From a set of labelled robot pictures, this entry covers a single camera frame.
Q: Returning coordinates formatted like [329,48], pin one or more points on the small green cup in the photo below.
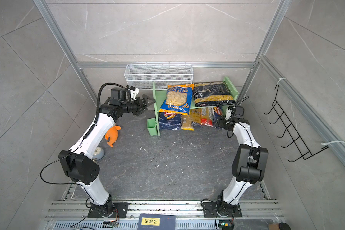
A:
[152,127]

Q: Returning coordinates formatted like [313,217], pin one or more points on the white wire mesh basket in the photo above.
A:
[158,76]

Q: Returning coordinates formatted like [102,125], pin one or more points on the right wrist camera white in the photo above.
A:
[228,112]

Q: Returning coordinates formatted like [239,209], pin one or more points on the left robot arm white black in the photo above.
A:
[77,162]

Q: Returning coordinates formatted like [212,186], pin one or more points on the dark penne pasta bag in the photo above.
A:
[212,94]

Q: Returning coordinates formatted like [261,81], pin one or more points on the blue Barilla rigatoni box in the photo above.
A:
[170,121]

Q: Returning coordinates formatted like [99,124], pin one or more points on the aluminium rail frame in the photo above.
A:
[189,215]

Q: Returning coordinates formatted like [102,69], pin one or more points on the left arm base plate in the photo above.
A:
[109,210]

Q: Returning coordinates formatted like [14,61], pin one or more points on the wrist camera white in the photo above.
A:
[228,112]
[133,92]

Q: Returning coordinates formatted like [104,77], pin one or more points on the blue Barilla spaghetti box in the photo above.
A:
[217,114]

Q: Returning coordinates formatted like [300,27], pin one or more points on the small grey alarm clock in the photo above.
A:
[98,154]

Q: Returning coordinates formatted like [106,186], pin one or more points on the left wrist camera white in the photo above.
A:
[133,92]

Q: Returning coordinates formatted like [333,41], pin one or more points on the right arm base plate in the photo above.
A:
[212,210]

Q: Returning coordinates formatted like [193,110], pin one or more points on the blue orecchiette pasta bag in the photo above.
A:
[178,99]

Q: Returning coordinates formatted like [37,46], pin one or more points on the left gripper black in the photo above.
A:
[141,107]

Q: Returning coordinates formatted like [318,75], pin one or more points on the green two-tier shelf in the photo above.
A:
[160,95]

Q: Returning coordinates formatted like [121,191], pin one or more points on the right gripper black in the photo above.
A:
[222,123]

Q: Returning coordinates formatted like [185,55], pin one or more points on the yellow spaghetti bag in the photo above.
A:
[187,123]

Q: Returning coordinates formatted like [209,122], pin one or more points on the orange shark plush toy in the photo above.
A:
[112,135]

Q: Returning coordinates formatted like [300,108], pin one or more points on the black wire hook rack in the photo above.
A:
[290,130]

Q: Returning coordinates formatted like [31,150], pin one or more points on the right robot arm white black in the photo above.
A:
[248,166]

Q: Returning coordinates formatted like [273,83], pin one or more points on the red pasta packet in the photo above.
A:
[206,117]

